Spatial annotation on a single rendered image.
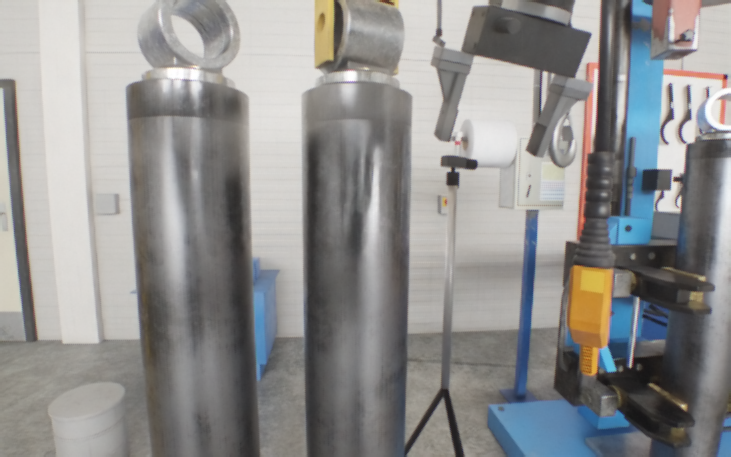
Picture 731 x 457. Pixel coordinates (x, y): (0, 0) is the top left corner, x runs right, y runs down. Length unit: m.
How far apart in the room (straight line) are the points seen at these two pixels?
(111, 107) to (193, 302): 3.01
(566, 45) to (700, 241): 1.28
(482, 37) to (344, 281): 0.43
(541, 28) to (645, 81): 1.65
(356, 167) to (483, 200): 2.81
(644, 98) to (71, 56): 3.73
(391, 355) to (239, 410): 0.31
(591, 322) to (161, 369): 0.76
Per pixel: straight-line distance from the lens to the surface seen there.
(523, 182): 2.20
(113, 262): 3.64
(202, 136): 0.68
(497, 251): 3.50
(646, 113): 2.10
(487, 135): 2.10
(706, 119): 1.73
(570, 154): 0.90
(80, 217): 3.63
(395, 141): 0.67
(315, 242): 0.68
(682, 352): 1.79
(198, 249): 0.68
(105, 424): 2.13
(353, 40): 0.71
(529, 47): 0.48
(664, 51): 1.69
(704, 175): 1.69
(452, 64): 0.46
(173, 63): 0.76
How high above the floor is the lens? 1.30
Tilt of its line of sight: 7 degrees down
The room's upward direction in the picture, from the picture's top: straight up
